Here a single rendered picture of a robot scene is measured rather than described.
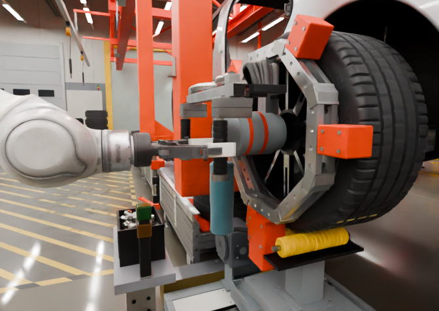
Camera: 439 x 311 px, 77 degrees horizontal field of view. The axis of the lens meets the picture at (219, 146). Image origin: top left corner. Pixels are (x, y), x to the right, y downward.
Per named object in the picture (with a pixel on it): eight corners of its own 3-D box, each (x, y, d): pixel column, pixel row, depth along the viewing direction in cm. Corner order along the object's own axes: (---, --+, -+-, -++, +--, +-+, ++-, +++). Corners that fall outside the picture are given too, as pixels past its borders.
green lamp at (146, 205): (151, 219, 75) (151, 206, 75) (136, 221, 74) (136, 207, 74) (149, 215, 79) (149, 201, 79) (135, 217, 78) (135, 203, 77)
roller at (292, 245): (355, 245, 90) (355, 229, 89) (277, 263, 79) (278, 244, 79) (341, 238, 95) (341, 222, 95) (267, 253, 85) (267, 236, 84)
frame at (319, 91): (332, 245, 70) (343, 22, 64) (311, 249, 67) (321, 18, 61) (240, 191, 120) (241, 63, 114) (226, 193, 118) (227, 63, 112)
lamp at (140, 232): (152, 237, 76) (151, 223, 76) (137, 240, 75) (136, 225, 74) (150, 231, 80) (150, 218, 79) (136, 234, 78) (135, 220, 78)
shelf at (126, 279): (176, 282, 80) (176, 272, 80) (113, 296, 74) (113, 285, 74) (155, 227, 120) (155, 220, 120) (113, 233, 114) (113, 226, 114)
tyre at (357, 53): (323, 9, 104) (268, 143, 144) (269, 0, 96) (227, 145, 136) (501, 100, 58) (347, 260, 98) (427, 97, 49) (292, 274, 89)
